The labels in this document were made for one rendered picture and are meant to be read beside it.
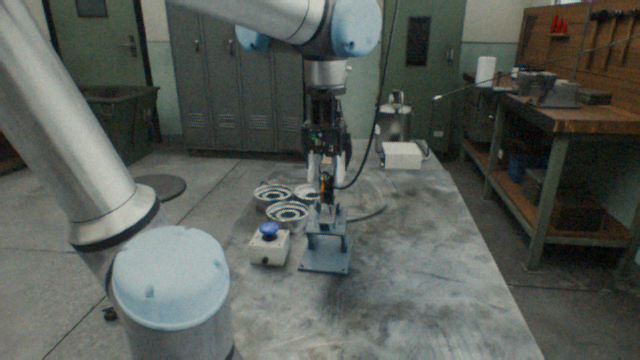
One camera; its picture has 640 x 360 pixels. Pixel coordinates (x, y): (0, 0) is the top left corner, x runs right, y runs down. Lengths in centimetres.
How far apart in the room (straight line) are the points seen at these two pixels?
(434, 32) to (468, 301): 319
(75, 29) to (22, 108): 468
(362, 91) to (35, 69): 378
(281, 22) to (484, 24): 383
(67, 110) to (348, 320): 50
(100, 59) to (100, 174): 454
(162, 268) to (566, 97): 223
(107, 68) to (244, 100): 177
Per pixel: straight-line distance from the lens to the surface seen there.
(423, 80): 380
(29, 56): 49
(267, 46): 59
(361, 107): 416
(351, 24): 48
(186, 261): 45
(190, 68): 399
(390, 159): 167
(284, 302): 73
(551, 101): 240
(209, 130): 404
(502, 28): 427
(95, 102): 386
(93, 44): 505
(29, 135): 50
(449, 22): 380
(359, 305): 72
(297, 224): 92
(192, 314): 44
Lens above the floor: 126
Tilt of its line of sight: 22 degrees down
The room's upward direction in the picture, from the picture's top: straight up
